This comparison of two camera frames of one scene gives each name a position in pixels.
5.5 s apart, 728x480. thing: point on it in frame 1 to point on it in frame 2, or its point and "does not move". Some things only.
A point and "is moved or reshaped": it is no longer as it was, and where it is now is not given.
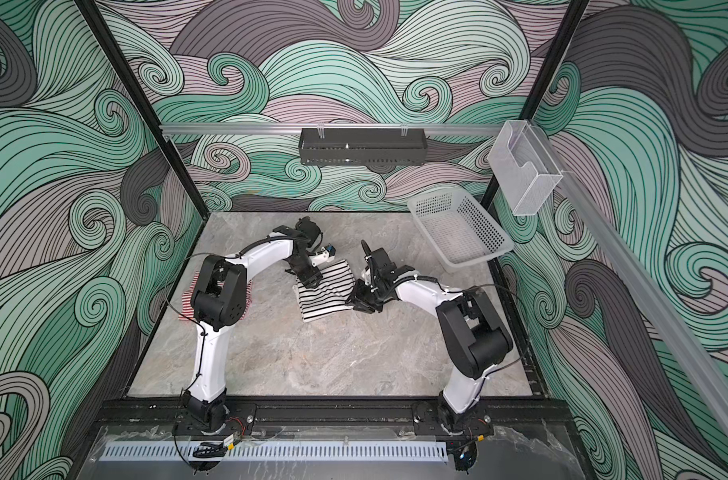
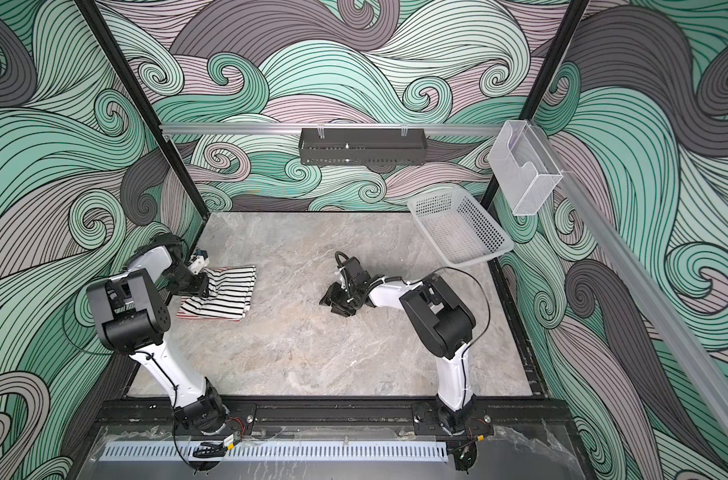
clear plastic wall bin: x=524 y=169 does not move
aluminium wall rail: x=331 y=128 does not move
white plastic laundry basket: x=457 y=233 does not move
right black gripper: x=358 y=302 to x=330 y=296
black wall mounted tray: x=363 y=146 does not move
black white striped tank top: x=330 y=296 is moved or reshaped
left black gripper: x=312 y=279 to x=197 y=287
